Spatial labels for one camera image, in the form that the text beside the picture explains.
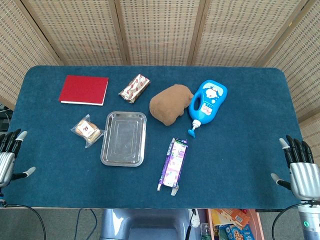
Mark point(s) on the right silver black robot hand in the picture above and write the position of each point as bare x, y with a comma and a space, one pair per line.
302, 172

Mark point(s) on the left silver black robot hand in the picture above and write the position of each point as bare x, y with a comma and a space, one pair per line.
5, 160

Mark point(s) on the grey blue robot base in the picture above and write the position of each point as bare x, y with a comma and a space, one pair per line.
147, 223

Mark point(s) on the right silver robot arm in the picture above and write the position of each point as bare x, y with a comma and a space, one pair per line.
310, 220

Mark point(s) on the metal tray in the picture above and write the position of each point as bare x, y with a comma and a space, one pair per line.
123, 138

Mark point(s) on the blue table cloth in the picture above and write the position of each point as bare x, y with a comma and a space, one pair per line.
225, 162

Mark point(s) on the pink box of snack packages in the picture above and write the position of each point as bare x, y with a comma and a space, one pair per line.
235, 223

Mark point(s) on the clear bag of cookies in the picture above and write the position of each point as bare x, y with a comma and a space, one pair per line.
86, 130

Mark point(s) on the red hardcover book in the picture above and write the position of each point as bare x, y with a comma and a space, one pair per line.
84, 90

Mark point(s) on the clear plastic bottle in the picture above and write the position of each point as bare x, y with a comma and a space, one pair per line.
204, 231

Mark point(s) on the blue pump detergent bottle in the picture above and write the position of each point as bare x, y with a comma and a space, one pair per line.
208, 100

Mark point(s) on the purple white long snack package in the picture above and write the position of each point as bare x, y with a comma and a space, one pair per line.
173, 163

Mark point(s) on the gold wrapped snack with red print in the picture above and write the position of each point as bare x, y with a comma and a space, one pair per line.
134, 88

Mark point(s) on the brown plush toy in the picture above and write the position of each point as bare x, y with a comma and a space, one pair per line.
170, 103

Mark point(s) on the woven folding screen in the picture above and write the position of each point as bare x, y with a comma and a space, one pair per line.
160, 30

